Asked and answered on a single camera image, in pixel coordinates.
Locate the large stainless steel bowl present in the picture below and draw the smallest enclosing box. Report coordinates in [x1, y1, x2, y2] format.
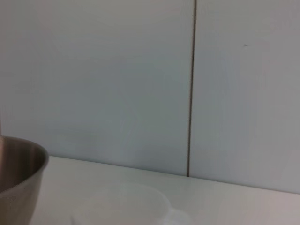
[0, 135, 50, 225]

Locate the clear plastic measuring cup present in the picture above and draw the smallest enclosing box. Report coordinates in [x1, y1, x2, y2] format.
[70, 180, 193, 225]

